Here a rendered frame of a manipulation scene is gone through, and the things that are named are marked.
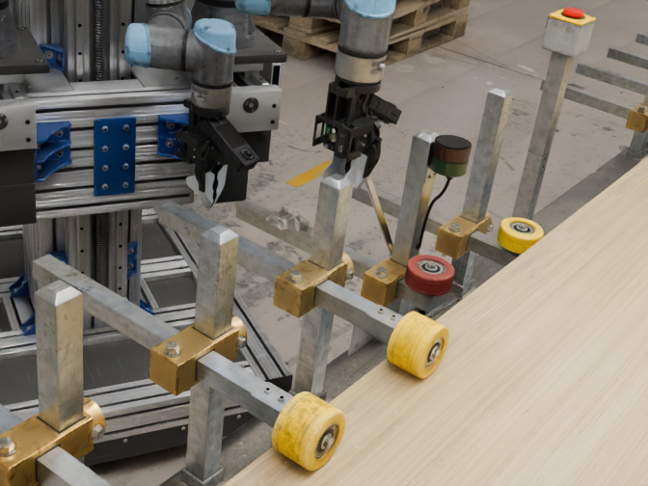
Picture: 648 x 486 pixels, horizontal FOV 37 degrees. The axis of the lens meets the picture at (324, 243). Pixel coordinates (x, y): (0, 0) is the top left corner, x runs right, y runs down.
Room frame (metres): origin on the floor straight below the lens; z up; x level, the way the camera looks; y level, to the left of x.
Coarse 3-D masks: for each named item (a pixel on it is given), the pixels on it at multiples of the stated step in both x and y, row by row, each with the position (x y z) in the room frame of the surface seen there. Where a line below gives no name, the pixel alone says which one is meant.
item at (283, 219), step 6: (282, 210) 1.56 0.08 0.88; (270, 216) 1.54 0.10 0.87; (276, 216) 1.53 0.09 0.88; (282, 216) 1.55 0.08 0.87; (288, 216) 1.54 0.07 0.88; (294, 216) 1.55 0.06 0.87; (300, 216) 1.55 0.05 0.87; (270, 222) 1.52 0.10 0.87; (276, 222) 1.52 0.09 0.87; (282, 222) 1.52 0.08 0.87; (288, 222) 1.53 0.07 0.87; (294, 222) 1.52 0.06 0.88; (300, 222) 1.53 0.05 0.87; (306, 222) 1.53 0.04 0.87; (282, 228) 1.52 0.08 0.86; (288, 228) 1.52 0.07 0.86; (294, 228) 1.51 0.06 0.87; (300, 228) 1.52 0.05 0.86; (306, 228) 1.52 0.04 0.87
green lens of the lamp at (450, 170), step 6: (432, 156) 1.42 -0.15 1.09; (432, 162) 1.41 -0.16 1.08; (438, 162) 1.40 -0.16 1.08; (444, 162) 1.40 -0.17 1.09; (468, 162) 1.42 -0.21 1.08; (432, 168) 1.41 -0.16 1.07; (438, 168) 1.40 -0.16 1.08; (444, 168) 1.39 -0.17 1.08; (450, 168) 1.39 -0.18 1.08; (456, 168) 1.39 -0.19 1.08; (462, 168) 1.40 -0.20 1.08; (444, 174) 1.39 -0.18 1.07; (450, 174) 1.39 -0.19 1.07; (456, 174) 1.40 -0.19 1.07; (462, 174) 1.40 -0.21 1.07
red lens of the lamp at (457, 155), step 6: (438, 144) 1.41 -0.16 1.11; (432, 150) 1.42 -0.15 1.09; (438, 150) 1.40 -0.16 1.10; (444, 150) 1.40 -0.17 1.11; (450, 150) 1.39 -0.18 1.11; (456, 150) 1.39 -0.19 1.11; (462, 150) 1.40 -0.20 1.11; (468, 150) 1.40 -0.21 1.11; (438, 156) 1.40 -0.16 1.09; (444, 156) 1.40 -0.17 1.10; (450, 156) 1.39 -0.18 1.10; (456, 156) 1.39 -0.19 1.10; (462, 156) 1.40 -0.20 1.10; (468, 156) 1.41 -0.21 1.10; (450, 162) 1.39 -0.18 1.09; (456, 162) 1.39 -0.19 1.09; (462, 162) 1.40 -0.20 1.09
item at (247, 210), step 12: (240, 204) 1.59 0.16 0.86; (252, 204) 1.59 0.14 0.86; (240, 216) 1.58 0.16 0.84; (252, 216) 1.57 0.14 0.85; (264, 216) 1.55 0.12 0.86; (264, 228) 1.55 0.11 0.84; (276, 228) 1.54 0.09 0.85; (288, 240) 1.52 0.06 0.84; (300, 240) 1.50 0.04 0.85; (348, 252) 1.47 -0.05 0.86; (360, 264) 1.43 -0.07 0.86; (372, 264) 1.43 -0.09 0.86; (360, 276) 1.43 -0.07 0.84; (408, 288) 1.38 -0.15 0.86; (408, 300) 1.37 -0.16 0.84; (420, 300) 1.36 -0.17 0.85; (432, 300) 1.36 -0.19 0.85
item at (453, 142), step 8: (440, 136) 1.44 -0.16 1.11; (448, 136) 1.44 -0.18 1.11; (456, 136) 1.45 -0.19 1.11; (440, 144) 1.41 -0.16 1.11; (448, 144) 1.41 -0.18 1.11; (456, 144) 1.41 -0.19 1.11; (464, 144) 1.42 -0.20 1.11; (440, 160) 1.40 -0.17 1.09; (432, 176) 1.44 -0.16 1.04; (448, 176) 1.41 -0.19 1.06; (432, 200) 1.43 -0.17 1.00; (424, 224) 1.44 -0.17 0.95; (416, 248) 1.44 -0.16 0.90
